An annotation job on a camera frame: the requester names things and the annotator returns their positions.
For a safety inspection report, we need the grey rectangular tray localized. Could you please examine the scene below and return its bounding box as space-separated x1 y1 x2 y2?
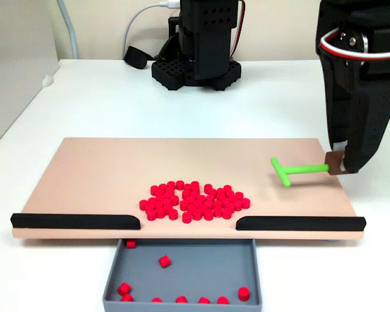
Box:
102 238 263 312

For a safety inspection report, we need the beige rectangular board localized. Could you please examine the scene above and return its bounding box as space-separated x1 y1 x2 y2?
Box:
11 136 367 242

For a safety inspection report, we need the white USB cable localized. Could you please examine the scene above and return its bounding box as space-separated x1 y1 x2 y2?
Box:
122 0 183 61

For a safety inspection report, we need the red white black servo cable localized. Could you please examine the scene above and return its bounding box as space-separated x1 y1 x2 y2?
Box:
229 0 247 59
315 27 390 62

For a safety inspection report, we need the pale grey cable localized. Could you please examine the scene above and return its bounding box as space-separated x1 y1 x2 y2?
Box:
55 0 80 60

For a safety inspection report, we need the green T-shaped pusher tool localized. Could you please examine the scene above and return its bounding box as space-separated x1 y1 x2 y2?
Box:
270 151 347 189

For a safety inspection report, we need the black edge rail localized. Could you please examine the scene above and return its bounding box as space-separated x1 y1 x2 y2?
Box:
235 215 367 232
10 213 141 230

